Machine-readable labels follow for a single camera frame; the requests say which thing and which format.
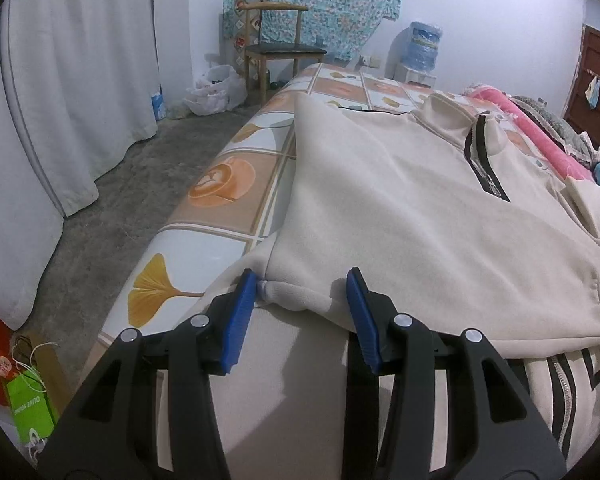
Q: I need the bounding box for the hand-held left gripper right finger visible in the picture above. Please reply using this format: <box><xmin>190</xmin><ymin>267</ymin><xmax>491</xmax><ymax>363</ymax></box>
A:
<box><xmin>345</xmin><ymin>266</ymin><xmax>568</xmax><ymax>477</ymax></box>

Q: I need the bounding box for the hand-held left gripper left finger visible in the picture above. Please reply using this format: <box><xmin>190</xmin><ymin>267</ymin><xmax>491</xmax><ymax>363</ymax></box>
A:
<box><xmin>37</xmin><ymin>268</ymin><xmax>258</xmax><ymax>477</ymax></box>

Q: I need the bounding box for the cream zip-neck sweatshirt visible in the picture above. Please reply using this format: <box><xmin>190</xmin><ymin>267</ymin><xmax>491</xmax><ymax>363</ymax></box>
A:
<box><xmin>257</xmin><ymin>91</ymin><xmax>600</xmax><ymax>361</ymax></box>

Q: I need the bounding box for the cream black-striped zip jacket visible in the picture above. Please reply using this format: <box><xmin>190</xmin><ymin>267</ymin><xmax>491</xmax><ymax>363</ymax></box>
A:
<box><xmin>155</xmin><ymin>305</ymin><xmax>600</xmax><ymax>480</ymax></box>

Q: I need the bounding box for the white plastic bag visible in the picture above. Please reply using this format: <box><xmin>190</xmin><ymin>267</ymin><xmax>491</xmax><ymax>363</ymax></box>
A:
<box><xmin>182</xmin><ymin>65</ymin><xmax>248</xmax><ymax>116</ymax></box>

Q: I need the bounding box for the green paper bag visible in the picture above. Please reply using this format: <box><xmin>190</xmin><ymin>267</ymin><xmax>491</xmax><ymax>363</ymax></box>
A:
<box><xmin>2</xmin><ymin>365</ymin><xmax>61</xmax><ymax>446</ymax></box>

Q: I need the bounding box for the blue white packet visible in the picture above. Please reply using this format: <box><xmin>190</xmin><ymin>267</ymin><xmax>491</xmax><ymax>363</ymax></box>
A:
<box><xmin>150</xmin><ymin>87</ymin><xmax>168</xmax><ymax>121</ymax></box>

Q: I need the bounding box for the white water dispenser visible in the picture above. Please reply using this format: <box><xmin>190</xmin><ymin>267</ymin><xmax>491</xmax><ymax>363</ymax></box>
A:
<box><xmin>395</xmin><ymin>65</ymin><xmax>437</xmax><ymax>86</ymax></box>

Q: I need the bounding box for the pink floral blanket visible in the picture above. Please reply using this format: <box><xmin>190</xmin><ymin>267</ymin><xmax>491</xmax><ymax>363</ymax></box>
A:
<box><xmin>462</xmin><ymin>85</ymin><xmax>593</xmax><ymax>181</ymax></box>

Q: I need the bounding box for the wooden chair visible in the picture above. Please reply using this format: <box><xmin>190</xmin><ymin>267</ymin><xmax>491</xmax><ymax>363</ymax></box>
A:
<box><xmin>244</xmin><ymin>2</ymin><xmax>327</xmax><ymax>106</ymax></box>

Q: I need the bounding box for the grey patterned blanket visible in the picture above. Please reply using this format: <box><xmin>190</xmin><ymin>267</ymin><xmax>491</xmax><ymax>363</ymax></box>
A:
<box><xmin>510</xmin><ymin>95</ymin><xmax>596</xmax><ymax>161</ymax></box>

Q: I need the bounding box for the white curtain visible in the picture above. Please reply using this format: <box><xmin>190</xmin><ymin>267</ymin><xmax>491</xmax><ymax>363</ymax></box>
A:
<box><xmin>0</xmin><ymin>0</ymin><xmax>161</xmax><ymax>331</ymax></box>

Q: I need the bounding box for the blue water bottle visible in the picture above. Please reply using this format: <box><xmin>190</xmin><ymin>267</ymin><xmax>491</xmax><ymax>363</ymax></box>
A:
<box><xmin>404</xmin><ymin>21</ymin><xmax>443</xmax><ymax>73</ymax></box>

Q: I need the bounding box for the printed carton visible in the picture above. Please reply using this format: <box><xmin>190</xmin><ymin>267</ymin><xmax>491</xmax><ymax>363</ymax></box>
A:
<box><xmin>222</xmin><ymin>0</ymin><xmax>266</xmax><ymax>86</ymax></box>

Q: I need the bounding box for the floral hanging cloth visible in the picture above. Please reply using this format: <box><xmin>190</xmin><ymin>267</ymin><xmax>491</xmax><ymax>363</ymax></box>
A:
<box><xmin>222</xmin><ymin>0</ymin><xmax>406</xmax><ymax>61</ymax></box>

